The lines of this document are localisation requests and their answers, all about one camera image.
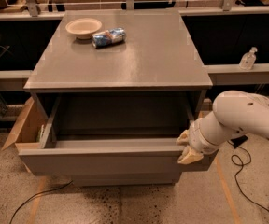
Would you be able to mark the grey drawer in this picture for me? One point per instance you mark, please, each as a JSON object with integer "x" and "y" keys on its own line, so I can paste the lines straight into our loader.
{"x": 124, "y": 179}
{"x": 108, "y": 134}

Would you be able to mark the grey metal railing frame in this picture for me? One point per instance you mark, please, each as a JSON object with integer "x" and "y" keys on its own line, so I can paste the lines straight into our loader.
{"x": 128, "y": 3}

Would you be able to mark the grey top drawer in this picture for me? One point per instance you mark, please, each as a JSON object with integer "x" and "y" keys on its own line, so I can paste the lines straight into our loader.
{"x": 108, "y": 134}

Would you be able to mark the grey bottom drawer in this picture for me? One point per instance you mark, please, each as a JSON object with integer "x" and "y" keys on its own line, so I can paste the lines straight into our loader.
{"x": 124, "y": 179}

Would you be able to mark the grey drawer cabinet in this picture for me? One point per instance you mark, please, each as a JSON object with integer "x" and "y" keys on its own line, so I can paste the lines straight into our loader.
{"x": 156, "y": 57}

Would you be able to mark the black power adapter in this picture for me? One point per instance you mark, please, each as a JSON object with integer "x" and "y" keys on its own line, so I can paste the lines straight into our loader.
{"x": 238, "y": 141}

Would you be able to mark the crushed blue soda can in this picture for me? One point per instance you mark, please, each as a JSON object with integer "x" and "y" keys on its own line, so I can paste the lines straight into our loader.
{"x": 108, "y": 37}

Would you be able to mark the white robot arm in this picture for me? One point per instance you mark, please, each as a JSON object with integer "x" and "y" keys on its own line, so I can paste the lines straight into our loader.
{"x": 234, "y": 113}

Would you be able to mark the open cardboard box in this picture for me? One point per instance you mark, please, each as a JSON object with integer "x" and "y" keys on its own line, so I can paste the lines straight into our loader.
{"x": 27, "y": 128}

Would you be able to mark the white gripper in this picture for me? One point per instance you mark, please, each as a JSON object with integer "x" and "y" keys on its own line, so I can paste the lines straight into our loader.
{"x": 197, "y": 138}

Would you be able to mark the beige bowl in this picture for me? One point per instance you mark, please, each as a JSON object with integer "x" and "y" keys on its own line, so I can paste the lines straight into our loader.
{"x": 83, "y": 28}

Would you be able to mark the clear sanitizer pump bottle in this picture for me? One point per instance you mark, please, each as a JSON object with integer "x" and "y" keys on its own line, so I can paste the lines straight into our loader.
{"x": 248, "y": 59}

